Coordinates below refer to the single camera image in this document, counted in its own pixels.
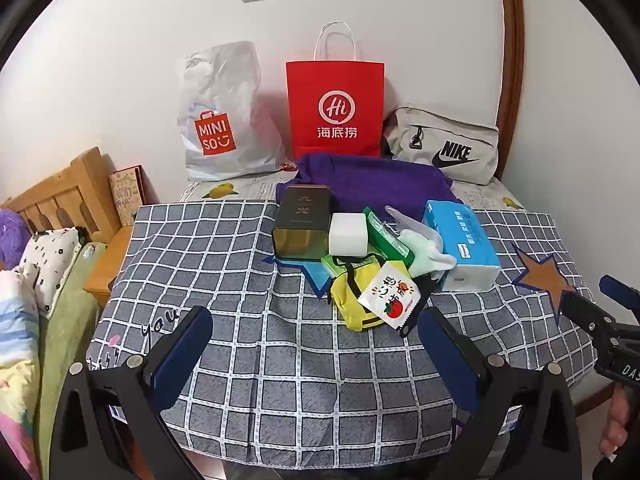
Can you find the brown wooden door frame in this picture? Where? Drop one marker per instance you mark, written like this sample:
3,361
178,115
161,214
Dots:
511,60

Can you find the grey fabric waist bag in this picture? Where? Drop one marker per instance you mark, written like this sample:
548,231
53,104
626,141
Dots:
450,145

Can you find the dark green tin box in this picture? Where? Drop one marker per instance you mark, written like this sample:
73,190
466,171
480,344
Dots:
300,225

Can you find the blue tissue pack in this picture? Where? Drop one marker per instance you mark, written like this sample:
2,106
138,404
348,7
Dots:
462,245

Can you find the white tomato print sachet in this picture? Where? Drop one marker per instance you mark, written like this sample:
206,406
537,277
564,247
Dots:
390,297

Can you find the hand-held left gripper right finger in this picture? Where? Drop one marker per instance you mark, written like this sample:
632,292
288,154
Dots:
450,350

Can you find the purple towel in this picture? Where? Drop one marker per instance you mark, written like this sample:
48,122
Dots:
380,185

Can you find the clear bag with green cloth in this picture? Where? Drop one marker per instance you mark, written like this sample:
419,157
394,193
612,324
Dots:
425,250

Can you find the small yellow pouch bag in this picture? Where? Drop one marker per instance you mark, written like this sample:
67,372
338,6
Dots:
350,300

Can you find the person's right hand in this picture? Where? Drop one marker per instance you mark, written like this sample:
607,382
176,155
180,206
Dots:
617,420

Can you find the white plastic shopping bag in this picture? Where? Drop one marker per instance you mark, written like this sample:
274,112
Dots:
225,110

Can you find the pastel quilt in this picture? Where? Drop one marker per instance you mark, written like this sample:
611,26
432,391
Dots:
17,360

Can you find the wooden bed headboard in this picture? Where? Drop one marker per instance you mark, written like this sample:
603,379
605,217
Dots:
60,195

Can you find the dark green wipe packet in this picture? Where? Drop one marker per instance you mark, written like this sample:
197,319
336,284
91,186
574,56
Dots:
387,240

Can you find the white flower print pillow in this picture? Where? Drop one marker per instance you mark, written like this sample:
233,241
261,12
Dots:
47,265

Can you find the patterned cardboard box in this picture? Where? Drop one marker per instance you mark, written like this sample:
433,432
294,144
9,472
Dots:
127,195

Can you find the purple plush toy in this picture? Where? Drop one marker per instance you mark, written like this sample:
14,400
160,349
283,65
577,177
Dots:
12,237

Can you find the white sponge block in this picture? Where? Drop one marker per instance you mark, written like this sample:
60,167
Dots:
348,234

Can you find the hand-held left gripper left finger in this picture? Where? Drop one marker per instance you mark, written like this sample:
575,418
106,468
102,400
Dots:
180,347

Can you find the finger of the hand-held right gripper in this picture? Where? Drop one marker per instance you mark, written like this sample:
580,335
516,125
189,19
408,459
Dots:
582,310
617,290

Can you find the grey grid tablecloth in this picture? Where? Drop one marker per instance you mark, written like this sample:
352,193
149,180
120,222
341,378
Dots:
280,360

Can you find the red paper shopping bag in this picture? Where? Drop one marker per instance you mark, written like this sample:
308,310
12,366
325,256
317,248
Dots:
335,110

